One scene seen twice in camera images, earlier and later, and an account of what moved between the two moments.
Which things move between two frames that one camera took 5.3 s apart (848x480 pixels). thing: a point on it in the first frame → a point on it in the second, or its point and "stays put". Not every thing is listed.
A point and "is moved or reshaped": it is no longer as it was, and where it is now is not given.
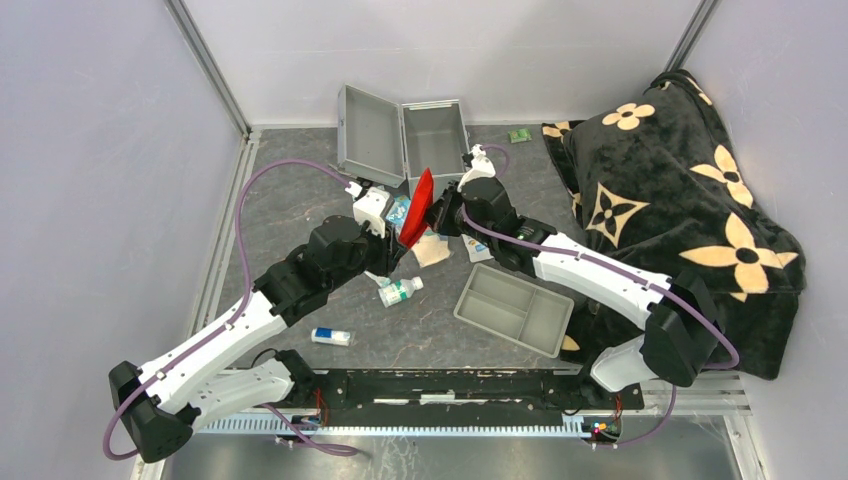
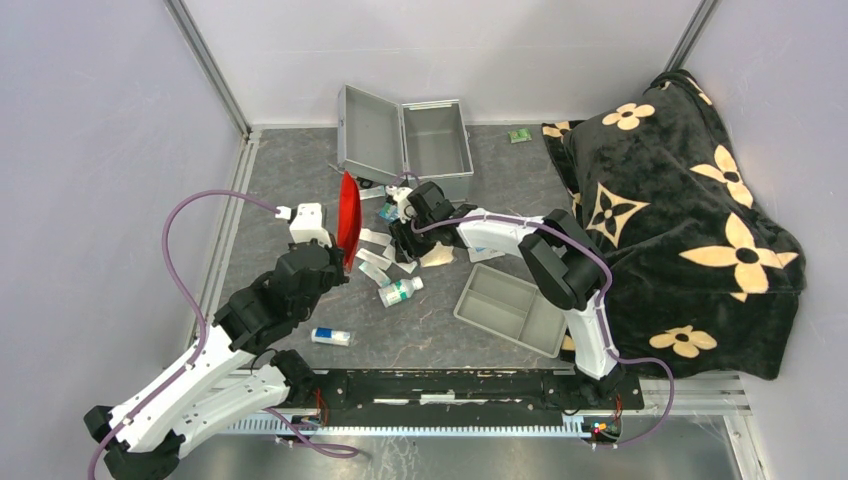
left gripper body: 379,253 → 335,276
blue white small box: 330,336 stays put
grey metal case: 394,144 stays put
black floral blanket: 662,184 stays put
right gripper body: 449,218 → 413,244
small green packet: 519,135 stays put
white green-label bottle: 400,290 stays put
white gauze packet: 477,250 stays put
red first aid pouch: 419,212 is moved or reshaped
